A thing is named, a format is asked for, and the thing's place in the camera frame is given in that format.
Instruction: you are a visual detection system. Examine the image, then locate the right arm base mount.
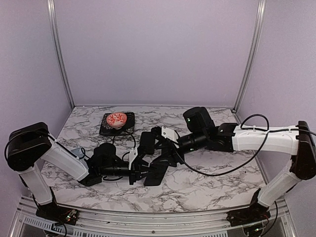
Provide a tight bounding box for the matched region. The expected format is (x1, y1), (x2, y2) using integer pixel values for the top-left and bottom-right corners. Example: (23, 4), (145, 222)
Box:
(226, 208), (271, 227)

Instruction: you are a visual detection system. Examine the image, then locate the aluminium front rail base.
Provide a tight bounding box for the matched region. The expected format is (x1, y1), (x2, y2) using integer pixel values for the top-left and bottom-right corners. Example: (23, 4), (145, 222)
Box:
(9, 195), (297, 237)

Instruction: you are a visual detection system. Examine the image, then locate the black smartphone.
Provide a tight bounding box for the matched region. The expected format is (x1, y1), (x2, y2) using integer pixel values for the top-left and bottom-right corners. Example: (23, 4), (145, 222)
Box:
(144, 164), (168, 187)

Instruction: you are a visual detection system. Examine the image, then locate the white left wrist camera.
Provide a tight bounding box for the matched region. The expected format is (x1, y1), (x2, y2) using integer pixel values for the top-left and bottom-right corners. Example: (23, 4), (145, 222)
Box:
(128, 148), (138, 170)

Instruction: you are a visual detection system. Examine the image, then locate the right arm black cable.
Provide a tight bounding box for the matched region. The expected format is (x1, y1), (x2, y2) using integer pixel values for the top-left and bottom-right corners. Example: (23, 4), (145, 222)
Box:
(170, 113), (316, 176)

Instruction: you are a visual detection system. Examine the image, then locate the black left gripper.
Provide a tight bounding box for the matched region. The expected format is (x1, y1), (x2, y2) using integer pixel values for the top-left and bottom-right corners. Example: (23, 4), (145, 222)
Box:
(100, 160), (157, 185)

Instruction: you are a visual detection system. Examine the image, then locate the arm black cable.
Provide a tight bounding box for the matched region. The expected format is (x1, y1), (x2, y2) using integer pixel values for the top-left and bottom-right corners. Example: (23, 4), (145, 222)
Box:
(112, 132), (137, 151)
(170, 113), (316, 176)

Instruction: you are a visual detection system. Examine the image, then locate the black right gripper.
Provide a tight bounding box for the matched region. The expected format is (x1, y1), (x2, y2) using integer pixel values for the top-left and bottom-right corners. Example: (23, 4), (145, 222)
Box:
(153, 130), (208, 167)

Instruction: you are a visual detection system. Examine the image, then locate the red white patterned bowl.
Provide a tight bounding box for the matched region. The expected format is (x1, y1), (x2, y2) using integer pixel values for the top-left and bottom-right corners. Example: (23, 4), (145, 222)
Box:
(106, 112), (127, 129)

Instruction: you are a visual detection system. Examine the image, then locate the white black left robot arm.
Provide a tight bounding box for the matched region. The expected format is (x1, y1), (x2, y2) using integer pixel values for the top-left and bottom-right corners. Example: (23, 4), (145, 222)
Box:
(4, 122), (152, 220)

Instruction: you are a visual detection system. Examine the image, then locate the left aluminium frame post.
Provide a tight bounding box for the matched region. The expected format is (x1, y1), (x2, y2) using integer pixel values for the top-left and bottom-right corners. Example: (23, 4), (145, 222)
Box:
(47, 0), (75, 110)

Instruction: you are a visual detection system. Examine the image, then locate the black phone case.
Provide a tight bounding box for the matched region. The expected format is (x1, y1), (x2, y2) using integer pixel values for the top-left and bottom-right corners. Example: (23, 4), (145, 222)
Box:
(140, 132), (156, 155)

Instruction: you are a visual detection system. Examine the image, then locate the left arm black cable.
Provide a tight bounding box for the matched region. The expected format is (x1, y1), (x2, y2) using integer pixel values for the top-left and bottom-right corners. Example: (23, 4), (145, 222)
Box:
(112, 132), (137, 151)

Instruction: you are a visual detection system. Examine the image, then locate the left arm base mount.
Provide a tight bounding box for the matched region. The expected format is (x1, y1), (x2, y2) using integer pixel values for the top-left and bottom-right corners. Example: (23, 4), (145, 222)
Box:
(36, 207), (79, 225)

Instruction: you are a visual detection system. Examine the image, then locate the aluminium frame post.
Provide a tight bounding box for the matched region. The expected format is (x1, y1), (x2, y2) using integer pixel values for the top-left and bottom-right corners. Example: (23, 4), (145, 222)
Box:
(47, 0), (75, 110)
(234, 0), (267, 113)

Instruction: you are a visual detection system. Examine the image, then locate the right aluminium frame post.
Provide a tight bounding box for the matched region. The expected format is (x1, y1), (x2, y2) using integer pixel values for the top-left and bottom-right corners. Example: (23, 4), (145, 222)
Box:
(234, 0), (267, 113)

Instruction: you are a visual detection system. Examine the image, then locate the black square plate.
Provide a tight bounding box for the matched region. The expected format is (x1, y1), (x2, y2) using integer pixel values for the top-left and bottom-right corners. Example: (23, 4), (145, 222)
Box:
(99, 112), (135, 137)

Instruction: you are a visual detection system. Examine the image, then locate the lavender phone case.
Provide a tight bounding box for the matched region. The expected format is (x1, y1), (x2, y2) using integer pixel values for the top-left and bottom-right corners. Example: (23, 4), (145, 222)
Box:
(71, 147), (85, 159)

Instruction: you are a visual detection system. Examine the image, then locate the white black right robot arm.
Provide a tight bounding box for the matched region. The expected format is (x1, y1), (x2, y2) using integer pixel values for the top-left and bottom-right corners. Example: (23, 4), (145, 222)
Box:
(152, 107), (316, 215)

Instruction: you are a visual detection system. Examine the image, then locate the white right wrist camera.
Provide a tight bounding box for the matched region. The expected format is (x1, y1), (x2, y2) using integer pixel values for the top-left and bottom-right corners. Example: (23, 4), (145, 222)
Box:
(161, 126), (178, 143)

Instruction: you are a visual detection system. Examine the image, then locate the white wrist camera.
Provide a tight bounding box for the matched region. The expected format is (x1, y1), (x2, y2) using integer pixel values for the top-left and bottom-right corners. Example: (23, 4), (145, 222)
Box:
(161, 126), (178, 143)
(128, 148), (138, 170)

